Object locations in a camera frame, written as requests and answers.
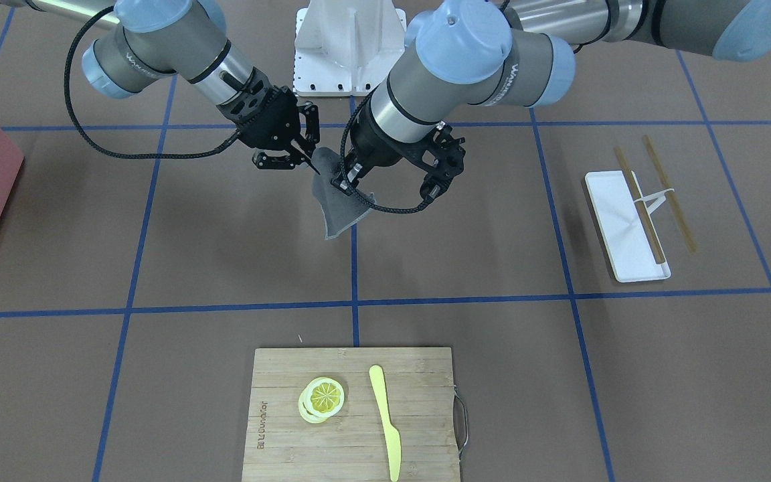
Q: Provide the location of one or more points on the white rectangular tray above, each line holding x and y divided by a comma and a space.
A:
625, 243

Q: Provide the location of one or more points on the yellow lemon slice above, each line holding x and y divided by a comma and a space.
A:
321, 399

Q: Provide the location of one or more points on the wooden cutting board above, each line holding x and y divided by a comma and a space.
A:
350, 446

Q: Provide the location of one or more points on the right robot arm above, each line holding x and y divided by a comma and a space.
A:
153, 40

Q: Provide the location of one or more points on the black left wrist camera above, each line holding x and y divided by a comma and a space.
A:
441, 157

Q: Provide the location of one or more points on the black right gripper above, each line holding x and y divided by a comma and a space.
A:
290, 141

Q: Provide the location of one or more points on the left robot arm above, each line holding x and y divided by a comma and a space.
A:
518, 53

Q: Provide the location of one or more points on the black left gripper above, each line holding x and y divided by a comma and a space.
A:
379, 151

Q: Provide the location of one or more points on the yellow plastic knife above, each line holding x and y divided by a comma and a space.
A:
392, 436

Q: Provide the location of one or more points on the grey cleaning cloth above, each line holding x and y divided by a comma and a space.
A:
340, 211

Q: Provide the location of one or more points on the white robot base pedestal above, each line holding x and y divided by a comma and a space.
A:
346, 48

